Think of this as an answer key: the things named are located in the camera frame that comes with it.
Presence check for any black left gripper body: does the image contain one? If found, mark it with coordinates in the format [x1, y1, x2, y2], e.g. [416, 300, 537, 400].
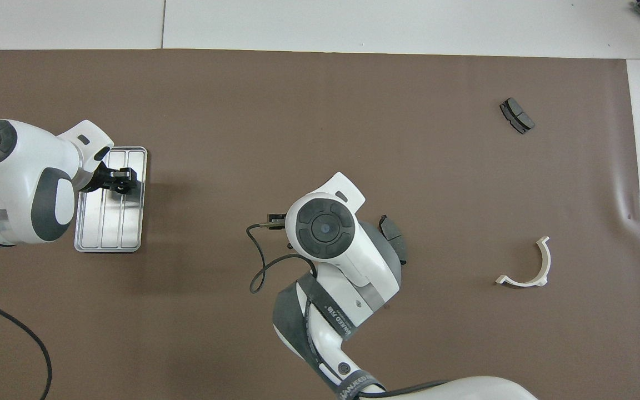
[81, 163, 114, 194]

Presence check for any short grey brake pad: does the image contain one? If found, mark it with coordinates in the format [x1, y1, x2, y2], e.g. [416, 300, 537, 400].
[499, 97, 536, 135]

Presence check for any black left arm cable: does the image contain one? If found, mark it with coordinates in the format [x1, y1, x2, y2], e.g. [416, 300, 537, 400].
[0, 293, 53, 400]

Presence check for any white curved plastic bracket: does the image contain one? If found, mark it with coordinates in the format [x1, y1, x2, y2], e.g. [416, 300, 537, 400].
[495, 236, 552, 288]

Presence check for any brown table mat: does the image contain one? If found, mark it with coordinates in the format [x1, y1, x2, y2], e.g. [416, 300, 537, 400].
[0, 49, 640, 400]

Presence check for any silver metal tray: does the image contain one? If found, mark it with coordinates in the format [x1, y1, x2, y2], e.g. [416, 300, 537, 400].
[74, 146, 148, 253]

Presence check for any long grey brake pad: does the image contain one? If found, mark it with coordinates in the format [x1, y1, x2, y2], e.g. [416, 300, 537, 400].
[378, 214, 408, 266]

